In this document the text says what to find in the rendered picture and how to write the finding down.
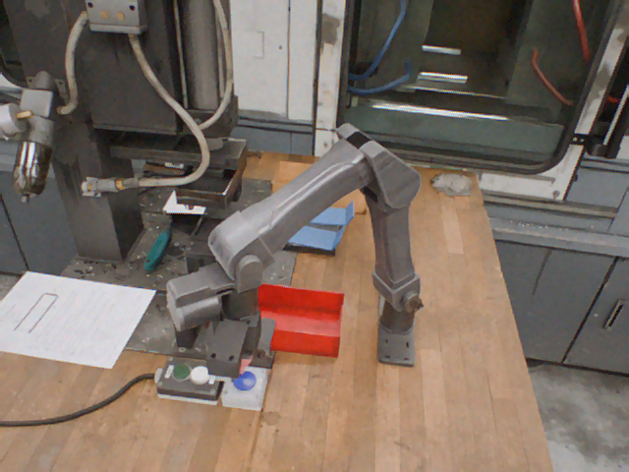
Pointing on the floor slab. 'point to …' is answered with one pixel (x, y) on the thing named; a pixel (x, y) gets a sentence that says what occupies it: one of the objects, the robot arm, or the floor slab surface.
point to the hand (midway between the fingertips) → (242, 367)
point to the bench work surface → (317, 376)
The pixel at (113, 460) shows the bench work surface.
